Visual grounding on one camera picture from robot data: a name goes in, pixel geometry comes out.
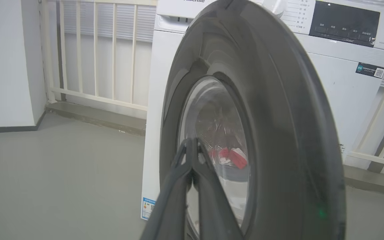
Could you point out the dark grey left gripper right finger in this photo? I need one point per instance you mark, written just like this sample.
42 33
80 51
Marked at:
213 206

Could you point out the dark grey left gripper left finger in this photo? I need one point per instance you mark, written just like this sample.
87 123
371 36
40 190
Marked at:
170 206

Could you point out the red and white garment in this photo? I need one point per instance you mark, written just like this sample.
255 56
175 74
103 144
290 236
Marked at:
237 157

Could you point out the grey round washer door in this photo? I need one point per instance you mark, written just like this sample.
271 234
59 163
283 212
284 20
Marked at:
285 126

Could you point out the white front-load washing machine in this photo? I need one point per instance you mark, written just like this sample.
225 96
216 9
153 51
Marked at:
342 93

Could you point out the blue energy label sticker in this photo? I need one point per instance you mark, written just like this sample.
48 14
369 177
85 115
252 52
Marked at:
148 208

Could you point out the cream metal railing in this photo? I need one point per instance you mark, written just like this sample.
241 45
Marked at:
96 50

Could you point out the dark QR code sticker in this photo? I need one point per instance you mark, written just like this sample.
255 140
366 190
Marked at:
370 70

